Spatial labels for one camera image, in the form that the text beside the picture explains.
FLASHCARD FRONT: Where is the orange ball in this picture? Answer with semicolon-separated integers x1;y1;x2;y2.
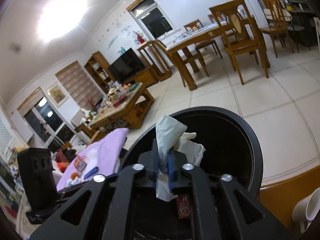
71;172;79;180

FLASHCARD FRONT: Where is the white tissue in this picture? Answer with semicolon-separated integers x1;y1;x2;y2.
155;115;205;202

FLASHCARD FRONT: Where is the wooden coffee table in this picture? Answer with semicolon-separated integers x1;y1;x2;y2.
89;83;155;132

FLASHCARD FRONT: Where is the wooden dining chair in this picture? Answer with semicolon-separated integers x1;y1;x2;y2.
209;0;269;85
151;40;209;91

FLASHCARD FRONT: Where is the purple tablecloth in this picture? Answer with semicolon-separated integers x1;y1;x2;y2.
56;127;130;192

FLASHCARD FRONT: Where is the wooden dining table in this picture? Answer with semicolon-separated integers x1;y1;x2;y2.
164;17;271;91

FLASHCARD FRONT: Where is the tall wooden plant stand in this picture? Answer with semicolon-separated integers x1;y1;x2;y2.
137;41;172;82

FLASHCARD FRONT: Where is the black trash bin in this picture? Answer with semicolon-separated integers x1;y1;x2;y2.
120;106;263;240

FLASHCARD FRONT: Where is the round ceiling lamp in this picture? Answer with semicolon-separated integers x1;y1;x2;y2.
37;0;89;43

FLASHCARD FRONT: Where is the red snack box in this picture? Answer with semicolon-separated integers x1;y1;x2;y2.
73;155;87;173

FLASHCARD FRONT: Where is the framed sunflower painting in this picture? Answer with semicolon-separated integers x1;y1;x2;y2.
46;82;69;108

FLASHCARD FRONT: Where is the wooden bookshelf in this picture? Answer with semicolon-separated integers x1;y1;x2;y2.
84;51;115;94

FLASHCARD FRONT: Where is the wooden dining chair left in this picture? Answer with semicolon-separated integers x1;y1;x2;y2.
151;40;209;91

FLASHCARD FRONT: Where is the black television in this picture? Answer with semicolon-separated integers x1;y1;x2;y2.
108;48;145;83

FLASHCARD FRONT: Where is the wooden dining chair near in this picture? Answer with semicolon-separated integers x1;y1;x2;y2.
209;0;269;85

